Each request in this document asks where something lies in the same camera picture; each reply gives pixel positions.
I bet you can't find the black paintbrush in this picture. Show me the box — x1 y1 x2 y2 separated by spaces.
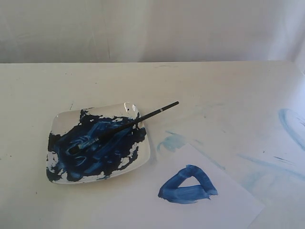
68 101 179 155

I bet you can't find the white plate with blue paint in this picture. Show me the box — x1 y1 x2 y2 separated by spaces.
46 102 151 184

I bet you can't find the white paper sheet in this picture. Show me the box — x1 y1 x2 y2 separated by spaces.
95 145 263 229

